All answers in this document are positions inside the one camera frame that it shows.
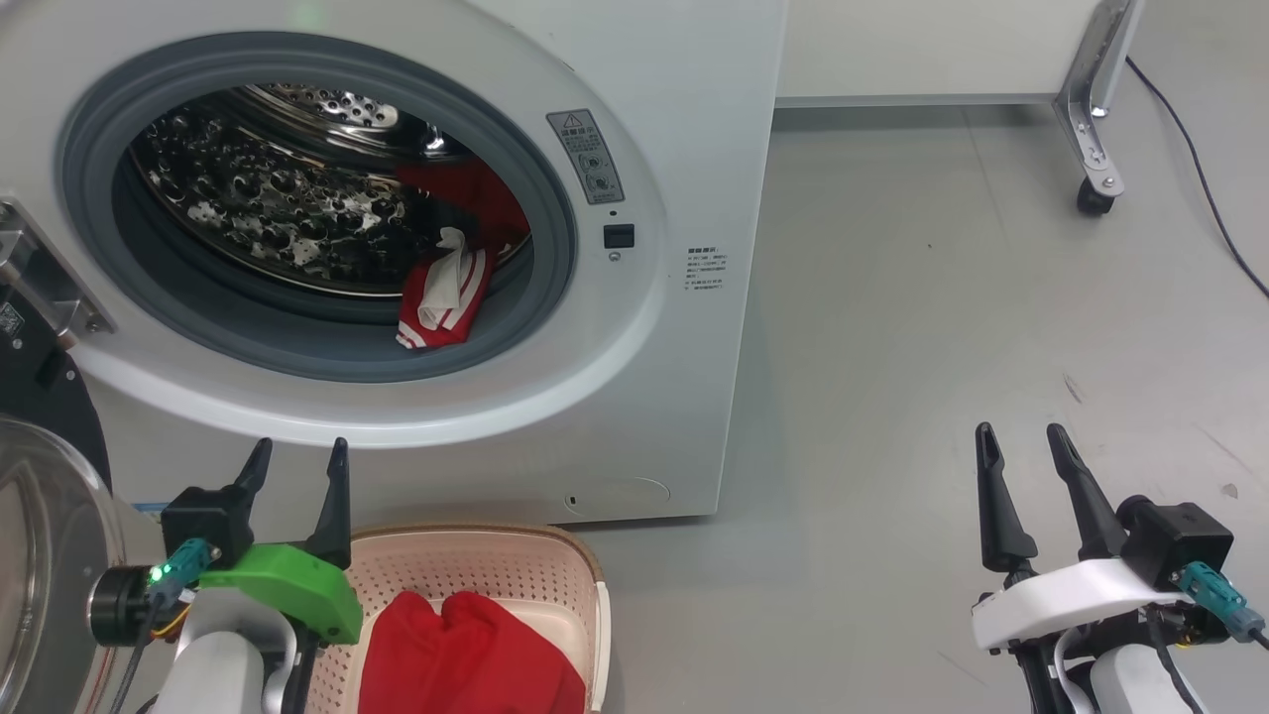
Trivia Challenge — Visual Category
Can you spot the washing machine glass door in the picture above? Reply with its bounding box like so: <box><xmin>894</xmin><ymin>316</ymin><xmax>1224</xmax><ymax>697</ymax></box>
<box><xmin>0</xmin><ymin>288</ymin><xmax>170</xmax><ymax>714</ymax></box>

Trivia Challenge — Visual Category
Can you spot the metal door hinge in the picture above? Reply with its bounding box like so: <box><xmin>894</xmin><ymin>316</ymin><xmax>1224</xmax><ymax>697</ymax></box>
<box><xmin>0</xmin><ymin>198</ymin><xmax>115</xmax><ymax>346</ymax></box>

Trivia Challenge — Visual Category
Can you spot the round white filter cover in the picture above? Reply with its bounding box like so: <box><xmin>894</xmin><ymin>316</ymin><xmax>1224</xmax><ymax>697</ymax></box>
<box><xmin>565</xmin><ymin>476</ymin><xmax>672</xmax><ymax>518</ymax></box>

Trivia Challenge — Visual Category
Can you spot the steel washer drum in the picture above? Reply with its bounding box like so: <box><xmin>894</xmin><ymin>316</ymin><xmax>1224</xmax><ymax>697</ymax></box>
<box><xmin>129</xmin><ymin>84</ymin><xmax>531</xmax><ymax>298</ymax></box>

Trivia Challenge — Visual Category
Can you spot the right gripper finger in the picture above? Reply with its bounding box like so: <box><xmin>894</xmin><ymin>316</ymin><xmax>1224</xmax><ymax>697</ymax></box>
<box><xmin>1046</xmin><ymin>423</ymin><xmax>1129</xmax><ymax>562</ymax></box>
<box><xmin>975</xmin><ymin>421</ymin><xmax>1039</xmax><ymax>574</ymax></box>

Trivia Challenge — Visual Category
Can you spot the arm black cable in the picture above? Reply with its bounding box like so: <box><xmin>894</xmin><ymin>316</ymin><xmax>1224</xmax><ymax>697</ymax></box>
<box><xmin>107</xmin><ymin>593</ymin><xmax>170</xmax><ymax>714</ymax></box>
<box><xmin>1148</xmin><ymin>607</ymin><xmax>1206</xmax><ymax>714</ymax></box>

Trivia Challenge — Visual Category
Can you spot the plain red garment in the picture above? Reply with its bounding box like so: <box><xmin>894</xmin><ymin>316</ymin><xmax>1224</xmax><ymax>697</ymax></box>
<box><xmin>359</xmin><ymin>590</ymin><xmax>588</xmax><ymax>714</ymax></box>

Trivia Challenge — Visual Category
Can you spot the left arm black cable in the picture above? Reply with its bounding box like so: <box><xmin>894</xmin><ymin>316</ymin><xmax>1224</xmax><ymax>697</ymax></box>
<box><xmin>107</xmin><ymin>593</ymin><xmax>170</xmax><ymax>714</ymax></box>

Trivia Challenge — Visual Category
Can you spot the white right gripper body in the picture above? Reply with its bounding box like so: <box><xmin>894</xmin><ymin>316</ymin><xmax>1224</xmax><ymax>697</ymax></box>
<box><xmin>972</xmin><ymin>558</ymin><xmax>1191</xmax><ymax>652</ymax></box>

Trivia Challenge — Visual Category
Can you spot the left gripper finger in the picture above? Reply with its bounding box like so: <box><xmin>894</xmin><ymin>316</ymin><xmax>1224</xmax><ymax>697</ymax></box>
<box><xmin>230</xmin><ymin>437</ymin><xmax>274</xmax><ymax>499</ymax></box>
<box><xmin>302</xmin><ymin>437</ymin><xmax>354</xmax><ymax>572</ymax></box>

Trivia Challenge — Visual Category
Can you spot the red white striped jersey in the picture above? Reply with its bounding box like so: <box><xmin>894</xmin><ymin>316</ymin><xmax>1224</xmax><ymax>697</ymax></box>
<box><xmin>395</xmin><ymin>159</ymin><xmax>533</xmax><ymax>350</ymax></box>

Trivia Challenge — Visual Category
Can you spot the black floor cable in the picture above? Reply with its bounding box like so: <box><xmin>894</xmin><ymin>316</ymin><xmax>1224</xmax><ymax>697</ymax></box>
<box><xmin>1125</xmin><ymin>55</ymin><xmax>1269</xmax><ymax>298</ymax></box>

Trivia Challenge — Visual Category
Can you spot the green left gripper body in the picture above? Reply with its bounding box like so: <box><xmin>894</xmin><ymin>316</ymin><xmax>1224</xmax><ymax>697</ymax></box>
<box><xmin>198</xmin><ymin>543</ymin><xmax>364</xmax><ymax>646</ymax></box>

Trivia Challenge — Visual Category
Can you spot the white washing machine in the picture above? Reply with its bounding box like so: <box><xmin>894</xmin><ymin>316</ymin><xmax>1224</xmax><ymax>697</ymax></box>
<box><xmin>0</xmin><ymin>0</ymin><xmax>789</xmax><ymax>527</ymax></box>

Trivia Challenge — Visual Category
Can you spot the grey warning sticker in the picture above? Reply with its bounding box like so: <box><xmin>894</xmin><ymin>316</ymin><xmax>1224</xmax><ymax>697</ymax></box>
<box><xmin>547</xmin><ymin>109</ymin><xmax>626</xmax><ymax>206</ymax></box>

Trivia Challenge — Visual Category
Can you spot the white partition with metal leg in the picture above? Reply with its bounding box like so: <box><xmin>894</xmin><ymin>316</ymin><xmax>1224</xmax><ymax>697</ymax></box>
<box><xmin>773</xmin><ymin>0</ymin><xmax>1146</xmax><ymax>217</ymax></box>

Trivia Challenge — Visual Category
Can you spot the cream perforated laundry basket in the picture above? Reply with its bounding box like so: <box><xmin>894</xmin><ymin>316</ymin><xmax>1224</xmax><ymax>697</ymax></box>
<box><xmin>307</xmin><ymin>524</ymin><xmax>613</xmax><ymax>714</ymax></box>

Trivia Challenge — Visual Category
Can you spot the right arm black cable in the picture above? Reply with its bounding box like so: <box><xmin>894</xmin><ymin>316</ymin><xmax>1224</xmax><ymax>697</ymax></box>
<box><xmin>1148</xmin><ymin>607</ymin><xmax>1206</xmax><ymax>714</ymax></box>

